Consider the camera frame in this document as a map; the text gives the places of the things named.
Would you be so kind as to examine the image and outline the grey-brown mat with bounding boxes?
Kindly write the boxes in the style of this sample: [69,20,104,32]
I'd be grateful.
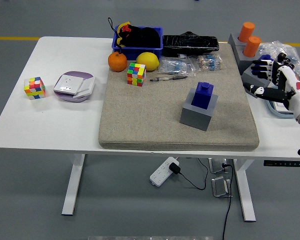
[97,43,260,152]

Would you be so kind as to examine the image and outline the black table control panel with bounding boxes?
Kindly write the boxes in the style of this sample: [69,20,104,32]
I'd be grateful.
[263,159,300,168]

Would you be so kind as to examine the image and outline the black cloth pouch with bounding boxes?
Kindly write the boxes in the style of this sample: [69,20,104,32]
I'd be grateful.
[119,24,161,48]

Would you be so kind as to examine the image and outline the grey round seal holder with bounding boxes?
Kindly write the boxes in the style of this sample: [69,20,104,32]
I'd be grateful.
[227,33,248,51]
[233,43,262,75]

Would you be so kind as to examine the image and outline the light blue tray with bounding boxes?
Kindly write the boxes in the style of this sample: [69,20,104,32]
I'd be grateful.
[264,99,296,118]

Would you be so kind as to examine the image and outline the white power strip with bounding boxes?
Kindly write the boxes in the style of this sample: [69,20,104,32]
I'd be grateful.
[149,156,180,187]

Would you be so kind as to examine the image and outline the white wall socket panel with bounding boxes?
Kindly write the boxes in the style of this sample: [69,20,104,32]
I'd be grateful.
[53,74,85,95]

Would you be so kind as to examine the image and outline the purple plate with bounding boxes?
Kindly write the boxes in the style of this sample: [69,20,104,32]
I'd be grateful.
[53,70,96,103]

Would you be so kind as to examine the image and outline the long black floor cable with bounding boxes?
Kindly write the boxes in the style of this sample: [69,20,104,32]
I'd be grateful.
[221,162,235,240]

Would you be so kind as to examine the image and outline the black strap loop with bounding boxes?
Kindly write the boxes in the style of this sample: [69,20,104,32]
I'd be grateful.
[107,17,119,33]

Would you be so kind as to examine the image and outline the thin black adapter cable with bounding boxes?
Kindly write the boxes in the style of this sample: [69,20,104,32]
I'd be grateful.
[177,157,210,191]

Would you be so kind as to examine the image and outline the clear bag blue resistors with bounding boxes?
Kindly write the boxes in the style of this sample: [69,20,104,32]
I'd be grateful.
[156,56,197,78]

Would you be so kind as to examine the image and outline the black plug adapter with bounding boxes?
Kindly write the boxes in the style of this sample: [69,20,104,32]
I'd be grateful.
[169,162,181,175]

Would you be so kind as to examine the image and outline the yellow red toy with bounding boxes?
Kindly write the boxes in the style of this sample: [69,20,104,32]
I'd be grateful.
[116,21,132,47]

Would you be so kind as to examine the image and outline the white table leg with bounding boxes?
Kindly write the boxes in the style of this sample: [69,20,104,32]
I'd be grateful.
[232,158,257,222]
[61,153,86,216]

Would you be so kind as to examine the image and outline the blue plastic bin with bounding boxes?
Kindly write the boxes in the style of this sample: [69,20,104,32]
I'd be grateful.
[111,25,164,62]

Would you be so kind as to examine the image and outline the metal bracket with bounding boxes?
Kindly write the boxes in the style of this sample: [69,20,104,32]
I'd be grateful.
[208,157,230,174]
[211,175,233,198]

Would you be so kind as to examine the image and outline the yellow lemon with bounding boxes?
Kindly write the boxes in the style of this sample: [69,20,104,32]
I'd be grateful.
[135,51,160,71]

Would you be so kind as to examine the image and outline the white wall switch panel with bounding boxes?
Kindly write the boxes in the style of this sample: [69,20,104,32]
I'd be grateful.
[72,76,96,99]

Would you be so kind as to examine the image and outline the clear bag tan resistors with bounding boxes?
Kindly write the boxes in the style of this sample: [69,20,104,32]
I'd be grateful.
[189,53,226,72]

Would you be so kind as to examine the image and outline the grey square seal holder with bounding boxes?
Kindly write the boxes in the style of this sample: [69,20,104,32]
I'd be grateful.
[241,62,278,99]
[179,87,219,132]

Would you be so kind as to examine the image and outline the black wrapped long box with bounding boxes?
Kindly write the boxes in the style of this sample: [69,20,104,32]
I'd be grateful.
[161,31,220,58]

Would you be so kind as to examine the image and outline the black clear pen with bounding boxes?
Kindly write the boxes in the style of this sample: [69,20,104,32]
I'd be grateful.
[149,75,188,82]

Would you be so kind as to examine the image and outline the colourful puzzle cube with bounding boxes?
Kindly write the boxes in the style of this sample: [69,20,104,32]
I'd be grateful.
[23,76,47,101]
[126,62,147,88]

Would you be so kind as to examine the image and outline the orange cylinder seal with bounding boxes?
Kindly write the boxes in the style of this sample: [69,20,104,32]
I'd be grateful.
[237,21,256,43]
[242,35,262,58]

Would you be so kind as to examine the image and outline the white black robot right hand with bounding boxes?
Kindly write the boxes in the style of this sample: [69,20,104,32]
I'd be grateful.
[243,58,300,118]

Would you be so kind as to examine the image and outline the orange fruit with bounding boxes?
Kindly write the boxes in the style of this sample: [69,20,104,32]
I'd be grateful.
[107,51,128,73]

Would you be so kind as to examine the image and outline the clear plastic bag pile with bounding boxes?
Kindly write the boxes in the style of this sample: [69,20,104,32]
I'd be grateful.
[259,41,300,88]

